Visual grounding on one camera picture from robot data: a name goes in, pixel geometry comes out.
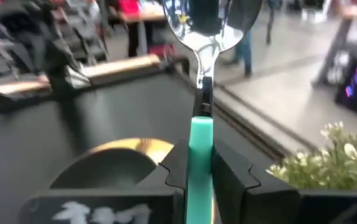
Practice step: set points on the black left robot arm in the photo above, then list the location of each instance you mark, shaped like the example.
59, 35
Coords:
32, 40

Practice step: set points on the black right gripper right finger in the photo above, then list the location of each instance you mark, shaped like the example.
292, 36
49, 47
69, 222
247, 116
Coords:
243, 199

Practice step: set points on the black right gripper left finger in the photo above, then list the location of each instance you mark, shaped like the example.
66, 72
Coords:
153, 205

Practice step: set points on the person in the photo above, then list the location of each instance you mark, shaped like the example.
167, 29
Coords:
243, 49

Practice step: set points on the black ribbed bowl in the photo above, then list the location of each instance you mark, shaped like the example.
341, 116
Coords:
104, 169

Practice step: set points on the gold round plate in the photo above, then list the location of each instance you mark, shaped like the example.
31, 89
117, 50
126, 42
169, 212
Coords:
153, 147

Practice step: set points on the small potted green plant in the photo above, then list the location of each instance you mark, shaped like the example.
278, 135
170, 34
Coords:
337, 165

